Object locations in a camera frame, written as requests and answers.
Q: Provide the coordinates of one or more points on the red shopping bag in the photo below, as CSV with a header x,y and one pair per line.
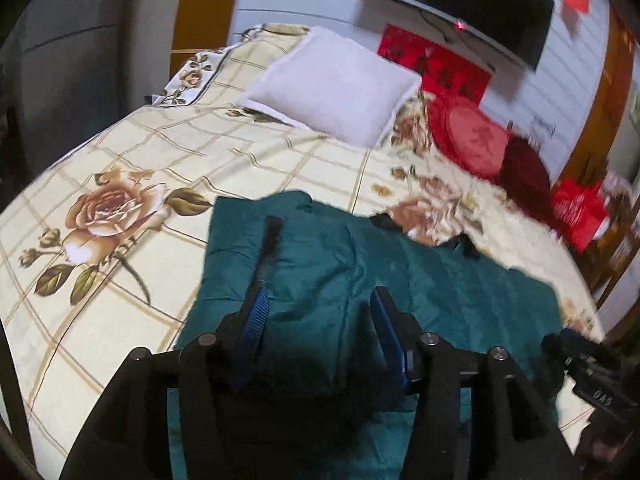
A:
x,y
579,210

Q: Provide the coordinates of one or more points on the wooden chair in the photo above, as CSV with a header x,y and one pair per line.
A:
x,y
607,257

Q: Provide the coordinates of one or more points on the floral checked bed sheet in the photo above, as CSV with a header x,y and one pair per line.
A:
x,y
104,251

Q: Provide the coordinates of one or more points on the grey refrigerator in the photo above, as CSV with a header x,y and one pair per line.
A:
x,y
73,67

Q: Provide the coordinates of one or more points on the teal puffer jacket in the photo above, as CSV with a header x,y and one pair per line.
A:
x,y
318,403

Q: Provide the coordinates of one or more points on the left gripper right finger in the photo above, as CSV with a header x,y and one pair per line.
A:
x,y
399,336

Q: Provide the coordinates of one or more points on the red banner with characters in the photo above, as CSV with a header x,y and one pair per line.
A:
x,y
441,70

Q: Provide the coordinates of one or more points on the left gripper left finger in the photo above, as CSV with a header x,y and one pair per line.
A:
x,y
240,332

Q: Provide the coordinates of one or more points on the dark red velvet cushion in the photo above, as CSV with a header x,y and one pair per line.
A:
x,y
526,181

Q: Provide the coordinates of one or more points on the white square pillow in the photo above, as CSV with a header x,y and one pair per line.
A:
x,y
332,85

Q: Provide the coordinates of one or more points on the red heart-shaped cushion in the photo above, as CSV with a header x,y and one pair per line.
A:
x,y
467,136

